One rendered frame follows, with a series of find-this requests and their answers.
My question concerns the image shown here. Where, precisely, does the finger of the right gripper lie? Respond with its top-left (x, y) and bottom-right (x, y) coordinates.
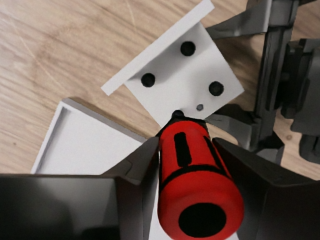
top-left (203, 104), bottom-right (252, 151)
top-left (205, 0), bottom-right (272, 40)

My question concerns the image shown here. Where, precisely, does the white bracket with holes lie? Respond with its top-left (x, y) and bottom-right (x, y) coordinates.
top-left (101, 0), bottom-right (244, 128)

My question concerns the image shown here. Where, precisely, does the red screwdriver handle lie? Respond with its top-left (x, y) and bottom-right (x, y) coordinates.
top-left (155, 115), bottom-right (245, 240)

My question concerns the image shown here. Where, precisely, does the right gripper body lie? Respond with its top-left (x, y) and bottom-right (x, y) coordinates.
top-left (244, 0), bottom-right (317, 165)

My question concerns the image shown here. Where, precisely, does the white shallow tray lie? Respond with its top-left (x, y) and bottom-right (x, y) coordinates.
top-left (31, 97), bottom-right (173, 240)

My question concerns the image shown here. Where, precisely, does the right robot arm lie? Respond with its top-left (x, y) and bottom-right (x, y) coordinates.
top-left (280, 38), bottom-right (320, 165)

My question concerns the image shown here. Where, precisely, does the black screw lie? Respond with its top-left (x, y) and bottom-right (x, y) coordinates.
top-left (171, 110), bottom-right (185, 117)
top-left (180, 41), bottom-right (196, 57)
top-left (141, 73), bottom-right (155, 88)
top-left (209, 81), bottom-right (224, 96)

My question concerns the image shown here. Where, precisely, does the grey cylinder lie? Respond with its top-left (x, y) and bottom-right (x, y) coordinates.
top-left (196, 104), bottom-right (203, 110)

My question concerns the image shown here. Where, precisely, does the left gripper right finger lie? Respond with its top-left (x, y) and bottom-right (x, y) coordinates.
top-left (212, 137), bottom-right (320, 240)

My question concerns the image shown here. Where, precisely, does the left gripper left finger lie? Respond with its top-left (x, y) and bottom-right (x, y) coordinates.
top-left (0, 137), bottom-right (159, 240)

